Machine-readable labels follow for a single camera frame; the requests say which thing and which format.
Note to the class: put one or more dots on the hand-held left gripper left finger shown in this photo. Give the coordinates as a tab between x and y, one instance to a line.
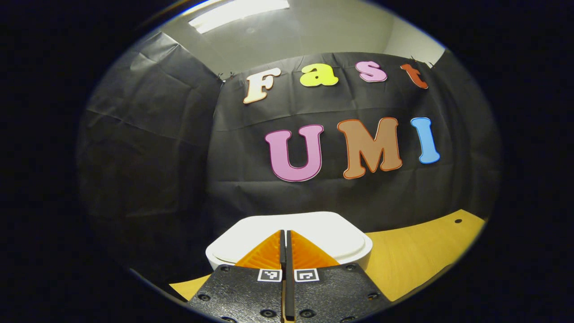
242	291

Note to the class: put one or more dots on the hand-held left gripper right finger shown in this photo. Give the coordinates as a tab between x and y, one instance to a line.
334	291

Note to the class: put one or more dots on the white desktop garbage bin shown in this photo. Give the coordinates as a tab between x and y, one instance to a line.
314	233

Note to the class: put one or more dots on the black backdrop cloth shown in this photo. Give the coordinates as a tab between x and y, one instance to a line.
157	157

